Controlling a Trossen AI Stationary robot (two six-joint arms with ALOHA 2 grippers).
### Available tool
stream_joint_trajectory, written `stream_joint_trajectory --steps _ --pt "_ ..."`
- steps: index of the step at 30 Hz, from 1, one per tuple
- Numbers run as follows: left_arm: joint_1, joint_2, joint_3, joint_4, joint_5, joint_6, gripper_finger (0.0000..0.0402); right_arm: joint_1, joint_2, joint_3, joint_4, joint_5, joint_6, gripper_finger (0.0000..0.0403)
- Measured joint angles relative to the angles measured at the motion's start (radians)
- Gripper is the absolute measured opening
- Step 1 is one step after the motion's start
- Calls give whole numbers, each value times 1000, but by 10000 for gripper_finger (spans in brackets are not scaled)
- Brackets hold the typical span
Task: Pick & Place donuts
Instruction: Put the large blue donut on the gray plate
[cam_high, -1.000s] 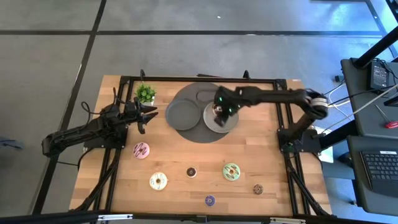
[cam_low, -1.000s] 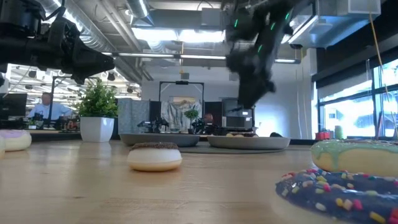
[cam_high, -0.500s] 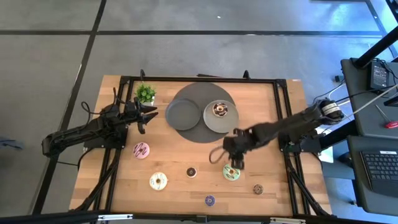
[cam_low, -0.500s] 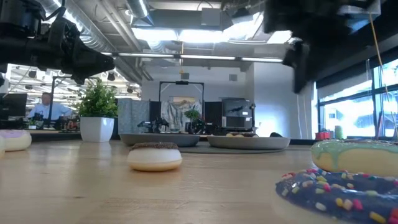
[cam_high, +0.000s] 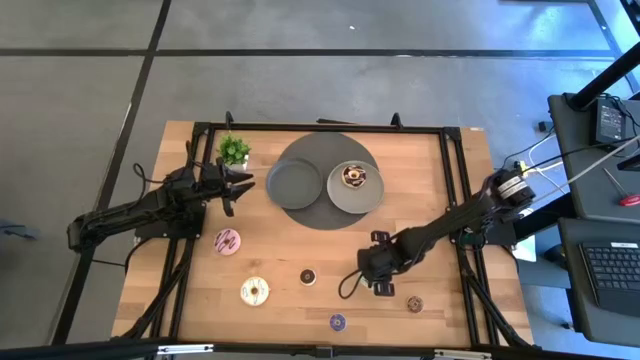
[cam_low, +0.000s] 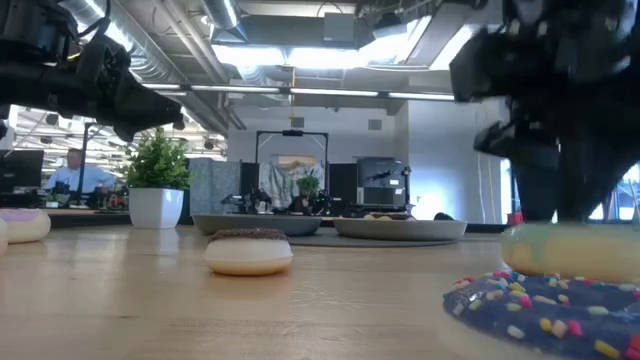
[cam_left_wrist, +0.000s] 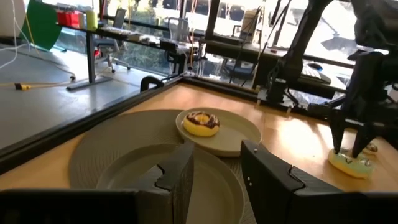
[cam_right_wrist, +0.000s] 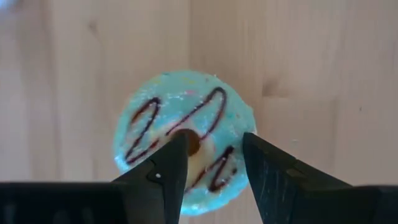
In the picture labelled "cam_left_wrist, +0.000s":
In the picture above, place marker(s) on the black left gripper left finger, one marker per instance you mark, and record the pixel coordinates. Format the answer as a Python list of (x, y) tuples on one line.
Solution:
[(177, 174)]

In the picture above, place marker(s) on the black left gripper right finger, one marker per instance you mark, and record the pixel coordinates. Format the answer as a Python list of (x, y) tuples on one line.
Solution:
[(273, 189)]

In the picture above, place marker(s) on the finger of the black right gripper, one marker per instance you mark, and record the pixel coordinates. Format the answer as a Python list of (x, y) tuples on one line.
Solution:
[(363, 137), (338, 127)]

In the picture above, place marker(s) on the green iced donut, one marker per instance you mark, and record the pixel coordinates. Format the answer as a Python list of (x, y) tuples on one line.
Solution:
[(351, 166)]

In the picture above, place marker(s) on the small brown glazed donut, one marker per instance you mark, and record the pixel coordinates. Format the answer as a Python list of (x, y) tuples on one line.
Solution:
[(370, 148)]

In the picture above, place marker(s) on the grey round plate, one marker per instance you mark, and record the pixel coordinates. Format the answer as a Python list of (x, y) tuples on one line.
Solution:
[(214, 193), (236, 133)]

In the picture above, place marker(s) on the chocolate-drizzled iced donut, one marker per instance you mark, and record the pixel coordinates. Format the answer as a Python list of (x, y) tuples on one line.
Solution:
[(200, 126)]

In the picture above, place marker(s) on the computer keyboard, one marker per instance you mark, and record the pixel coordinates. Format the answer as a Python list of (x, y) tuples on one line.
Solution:
[(315, 76)]

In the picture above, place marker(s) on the computer mouse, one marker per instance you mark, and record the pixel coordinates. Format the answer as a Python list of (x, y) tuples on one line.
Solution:
[(315, 66)]

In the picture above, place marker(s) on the round grey placemat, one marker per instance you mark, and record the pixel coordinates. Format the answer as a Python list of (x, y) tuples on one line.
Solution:
[(124, 133)]

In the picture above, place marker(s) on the black clamp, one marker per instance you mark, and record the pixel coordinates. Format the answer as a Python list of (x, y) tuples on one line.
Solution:
[(149, 81)]

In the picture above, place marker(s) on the dark window-side desk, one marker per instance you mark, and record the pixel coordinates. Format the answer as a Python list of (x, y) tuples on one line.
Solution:
[(248, 49)]

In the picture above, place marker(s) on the white mesh office chair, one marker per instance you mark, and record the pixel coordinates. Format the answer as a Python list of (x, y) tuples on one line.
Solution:
[(178, 29)]

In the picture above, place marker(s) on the grey office chair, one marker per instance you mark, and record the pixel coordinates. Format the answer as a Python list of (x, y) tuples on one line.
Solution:
[(105, 46)]

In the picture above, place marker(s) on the black-legged office desk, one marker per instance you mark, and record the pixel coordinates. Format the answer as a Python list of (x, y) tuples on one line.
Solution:
[(90, 56)]

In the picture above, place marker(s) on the yellow-green cylinder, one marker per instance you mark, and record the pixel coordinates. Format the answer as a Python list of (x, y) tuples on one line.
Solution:
[(91, 20)]

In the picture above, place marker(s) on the red box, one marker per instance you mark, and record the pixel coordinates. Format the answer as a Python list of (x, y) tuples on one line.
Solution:
[(68, 19)]

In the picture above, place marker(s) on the green round panel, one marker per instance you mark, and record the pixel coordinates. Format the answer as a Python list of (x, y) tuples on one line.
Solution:
[(40, 21)]

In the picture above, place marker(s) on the white round object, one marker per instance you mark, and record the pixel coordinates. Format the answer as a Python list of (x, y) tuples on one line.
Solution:
[(9, 15)]

